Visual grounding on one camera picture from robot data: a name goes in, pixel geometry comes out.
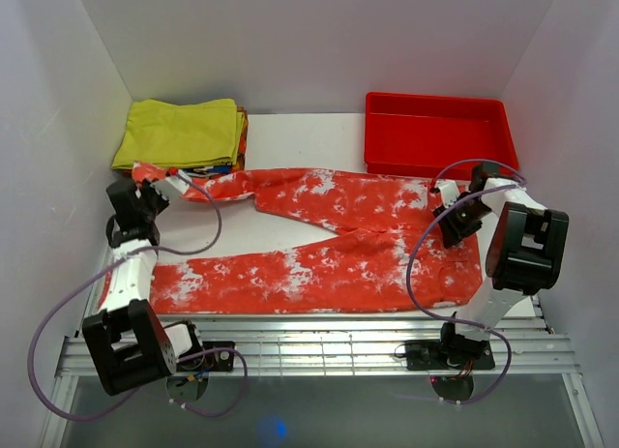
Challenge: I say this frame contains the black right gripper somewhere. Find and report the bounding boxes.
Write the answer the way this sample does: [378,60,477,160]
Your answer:
[433,197,493,250]

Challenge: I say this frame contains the red white tie-dye trousers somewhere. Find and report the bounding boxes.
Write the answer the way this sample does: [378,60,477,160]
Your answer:
[151,168,482,314]

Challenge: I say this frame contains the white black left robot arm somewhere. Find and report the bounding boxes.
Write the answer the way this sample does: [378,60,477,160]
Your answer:
[82,175,205,396]

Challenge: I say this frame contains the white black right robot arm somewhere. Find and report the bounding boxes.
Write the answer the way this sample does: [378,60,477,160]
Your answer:
[430,162,570,368]

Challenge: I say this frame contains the folded orange patterned trousers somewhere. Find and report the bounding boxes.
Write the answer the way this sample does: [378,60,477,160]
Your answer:
[186,106,249,179]

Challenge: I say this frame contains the folded yellow trousers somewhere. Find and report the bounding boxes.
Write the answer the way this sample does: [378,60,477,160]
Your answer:
[112,99,238,169]

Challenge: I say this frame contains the red plastic tray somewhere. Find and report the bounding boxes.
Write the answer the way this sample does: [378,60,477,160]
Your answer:
[364,92,519,180]

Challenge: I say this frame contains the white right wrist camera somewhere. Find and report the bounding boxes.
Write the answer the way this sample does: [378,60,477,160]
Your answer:
[429,179,460,208]

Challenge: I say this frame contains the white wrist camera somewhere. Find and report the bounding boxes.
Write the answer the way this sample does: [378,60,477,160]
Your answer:
[151,170,192,203]
[429,179,460,208]

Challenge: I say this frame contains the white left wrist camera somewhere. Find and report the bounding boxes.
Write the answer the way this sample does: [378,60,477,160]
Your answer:
[151,170,192,203]

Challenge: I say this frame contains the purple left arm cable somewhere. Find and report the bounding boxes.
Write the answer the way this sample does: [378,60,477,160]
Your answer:
[27,171,249,422]

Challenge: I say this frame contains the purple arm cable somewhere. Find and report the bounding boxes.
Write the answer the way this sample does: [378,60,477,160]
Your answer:
[27,171,249,422]
[404,158,528,404]

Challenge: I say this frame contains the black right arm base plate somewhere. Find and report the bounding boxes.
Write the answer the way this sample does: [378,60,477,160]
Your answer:
[395,340,495,371]

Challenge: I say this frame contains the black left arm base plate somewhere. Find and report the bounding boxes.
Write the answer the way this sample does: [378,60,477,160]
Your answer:
[177,341,236,373]

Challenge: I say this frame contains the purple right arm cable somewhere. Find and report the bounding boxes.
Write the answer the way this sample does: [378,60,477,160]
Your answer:
[404,158,528,404]

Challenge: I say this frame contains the aluminium table edge rail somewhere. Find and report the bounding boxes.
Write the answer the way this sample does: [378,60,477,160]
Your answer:
[56,315,581,377]

